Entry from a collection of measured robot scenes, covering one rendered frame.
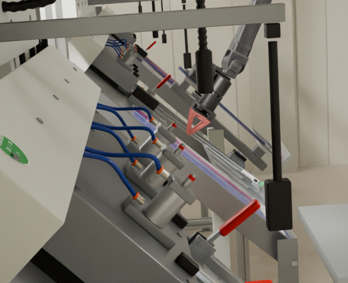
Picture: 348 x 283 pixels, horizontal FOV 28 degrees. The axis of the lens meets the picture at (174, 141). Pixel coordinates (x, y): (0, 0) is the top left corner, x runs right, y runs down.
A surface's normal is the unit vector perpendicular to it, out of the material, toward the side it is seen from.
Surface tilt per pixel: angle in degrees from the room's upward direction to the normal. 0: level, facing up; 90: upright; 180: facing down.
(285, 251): 90
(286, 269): 90
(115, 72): 90
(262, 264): 0
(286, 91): 90
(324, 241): 0
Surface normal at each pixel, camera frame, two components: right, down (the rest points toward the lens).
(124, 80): 0.07, 0.22
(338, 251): -0.07, -0.97
